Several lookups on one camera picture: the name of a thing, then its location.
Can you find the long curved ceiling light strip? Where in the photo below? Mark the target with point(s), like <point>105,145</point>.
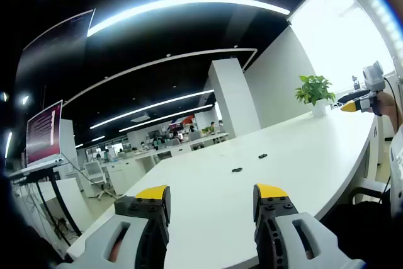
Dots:
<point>189,1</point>

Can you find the white armrest chair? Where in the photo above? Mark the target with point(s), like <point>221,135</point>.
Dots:
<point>368,184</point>

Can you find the person's right hand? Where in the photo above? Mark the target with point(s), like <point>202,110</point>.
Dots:
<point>384,103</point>

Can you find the dark hanging ceiling screen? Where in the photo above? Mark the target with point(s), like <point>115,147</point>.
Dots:
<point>60,39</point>

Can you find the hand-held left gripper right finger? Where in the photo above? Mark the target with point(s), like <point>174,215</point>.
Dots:
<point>283,234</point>

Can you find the straight ceiling light strip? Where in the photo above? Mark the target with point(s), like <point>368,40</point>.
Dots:
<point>163,117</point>
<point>151,106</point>

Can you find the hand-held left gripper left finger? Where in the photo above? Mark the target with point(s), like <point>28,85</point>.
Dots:
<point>126,237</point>

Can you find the black plastic buckle prong part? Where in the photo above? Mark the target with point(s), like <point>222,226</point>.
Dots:
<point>262,156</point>

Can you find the white grey chest device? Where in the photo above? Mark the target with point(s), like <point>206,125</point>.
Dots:
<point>397,187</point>

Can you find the white square pillar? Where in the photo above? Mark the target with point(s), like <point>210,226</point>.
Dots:
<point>233,99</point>
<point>67,143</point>

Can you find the person's black shirt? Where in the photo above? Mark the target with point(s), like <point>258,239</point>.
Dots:
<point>362,228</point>

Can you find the white mesh office chair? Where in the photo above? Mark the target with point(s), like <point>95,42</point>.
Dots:
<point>96,169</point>

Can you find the black plastic buckle socket part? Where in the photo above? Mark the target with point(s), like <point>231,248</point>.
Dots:
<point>238,170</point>

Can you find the black-legged laptop stand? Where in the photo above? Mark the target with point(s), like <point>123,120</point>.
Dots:
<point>31,173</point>

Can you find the open laptop computer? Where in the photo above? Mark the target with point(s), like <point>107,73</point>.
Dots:
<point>44,133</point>

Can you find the green potted plant white pot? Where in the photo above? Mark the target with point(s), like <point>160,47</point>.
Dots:
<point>318,108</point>

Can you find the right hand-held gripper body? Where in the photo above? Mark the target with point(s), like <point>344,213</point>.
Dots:
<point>373,77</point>

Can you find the white office desk row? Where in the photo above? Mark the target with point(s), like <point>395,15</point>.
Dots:
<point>182,147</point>

